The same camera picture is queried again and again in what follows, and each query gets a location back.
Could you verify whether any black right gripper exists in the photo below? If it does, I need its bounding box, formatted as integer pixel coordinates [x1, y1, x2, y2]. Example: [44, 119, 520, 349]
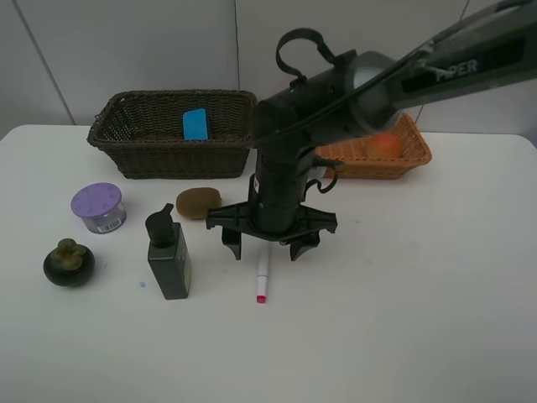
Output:
[206, 147, 338, 261]

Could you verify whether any orange red peach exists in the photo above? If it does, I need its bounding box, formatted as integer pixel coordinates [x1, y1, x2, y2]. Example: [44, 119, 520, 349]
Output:
[366, 132, 403, 159]

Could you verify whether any dark brown wicker basket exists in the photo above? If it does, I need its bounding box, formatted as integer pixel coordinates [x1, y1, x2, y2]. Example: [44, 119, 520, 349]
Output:
[87, 89, 257, 180]

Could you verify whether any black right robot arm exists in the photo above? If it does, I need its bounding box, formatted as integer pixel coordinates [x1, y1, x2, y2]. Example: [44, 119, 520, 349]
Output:
[206, 1, 536, 259]

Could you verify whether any white red-capped marker pen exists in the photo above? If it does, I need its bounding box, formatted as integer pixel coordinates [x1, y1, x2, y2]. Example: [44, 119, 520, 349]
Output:
[256, 243, 271, 304]

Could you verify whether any dark green pump bottle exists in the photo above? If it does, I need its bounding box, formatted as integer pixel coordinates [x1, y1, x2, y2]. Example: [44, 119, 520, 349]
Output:
[145, 203, 192, 300]

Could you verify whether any purple lidded round jar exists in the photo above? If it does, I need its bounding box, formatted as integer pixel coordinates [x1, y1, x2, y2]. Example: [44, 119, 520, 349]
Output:
[70, 182, 127, 234]

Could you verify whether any blue whiteboard eraser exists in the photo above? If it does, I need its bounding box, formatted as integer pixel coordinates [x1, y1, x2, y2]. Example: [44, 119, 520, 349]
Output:
[182, 108, 210, 141]

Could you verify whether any dark purple mangosteen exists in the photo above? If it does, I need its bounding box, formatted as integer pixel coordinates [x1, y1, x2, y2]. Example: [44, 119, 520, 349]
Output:
[43, 238, 95, 287]

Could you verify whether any orange wicker basket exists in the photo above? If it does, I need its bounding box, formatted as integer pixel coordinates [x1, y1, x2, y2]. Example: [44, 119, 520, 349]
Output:
[316, 113, 432, 180]

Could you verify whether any brown kiwi fruit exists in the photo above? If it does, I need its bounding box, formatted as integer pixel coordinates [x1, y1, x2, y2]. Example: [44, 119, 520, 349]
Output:
[175, 187, 222, 220]

